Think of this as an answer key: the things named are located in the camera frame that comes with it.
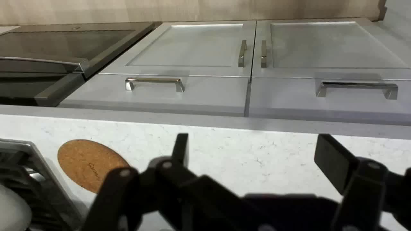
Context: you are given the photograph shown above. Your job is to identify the grey cabinet drawers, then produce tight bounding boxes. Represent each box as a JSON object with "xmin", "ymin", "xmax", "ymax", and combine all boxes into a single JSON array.
[{"xmin": 250, "ymin": 16, "xmax": 411, "ymax": 82}]

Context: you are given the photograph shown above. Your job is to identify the white lower cabinet door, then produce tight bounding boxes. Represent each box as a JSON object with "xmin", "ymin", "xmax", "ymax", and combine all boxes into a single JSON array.
[{"xmin": 99, "ymin": 19, "xmax": 257, "ymax": 79}]

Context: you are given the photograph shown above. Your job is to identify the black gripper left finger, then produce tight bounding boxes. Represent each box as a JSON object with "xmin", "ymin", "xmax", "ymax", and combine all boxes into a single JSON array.
[{"xmin": 81, "ymin": 132, "xmax": 258, "ymax": 231}]

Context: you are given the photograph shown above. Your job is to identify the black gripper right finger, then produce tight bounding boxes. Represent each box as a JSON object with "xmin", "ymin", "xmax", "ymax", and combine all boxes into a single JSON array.
[{"xmin": 313, "ymin": 132, "xmax": 411, "ymax": 231}]

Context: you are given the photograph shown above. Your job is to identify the black gas stove top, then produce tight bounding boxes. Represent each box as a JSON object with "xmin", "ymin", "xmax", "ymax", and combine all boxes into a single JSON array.
[{"xmin": 0, "ymin": 138, "xmax": 85, "ymax": 231}]

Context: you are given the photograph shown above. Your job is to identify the wide white cabinet drawer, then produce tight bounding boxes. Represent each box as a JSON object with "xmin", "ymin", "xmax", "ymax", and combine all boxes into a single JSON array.
[{"xmin": 247, "ymin": 75, "xmax": 411, "ymax": 125}]

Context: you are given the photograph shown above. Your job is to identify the steel built-in oven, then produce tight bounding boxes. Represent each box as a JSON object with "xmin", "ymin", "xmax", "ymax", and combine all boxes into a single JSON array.
[{"xmin": 0, "ymin": 20, "xmax": 163, "ymax": 107}]

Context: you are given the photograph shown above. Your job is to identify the narrow white cabinet drawer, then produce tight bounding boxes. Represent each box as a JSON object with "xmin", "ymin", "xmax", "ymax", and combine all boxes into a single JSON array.
[{"xmin": 59, "ymin": 71, "xmax": 253, "ymax": 118}]

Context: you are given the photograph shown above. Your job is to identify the round cork trivet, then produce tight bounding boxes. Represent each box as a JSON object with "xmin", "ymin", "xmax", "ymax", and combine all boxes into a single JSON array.
[{"xmin": 56, "ymin": 138, "xmax": 131, "ymax": 195}]

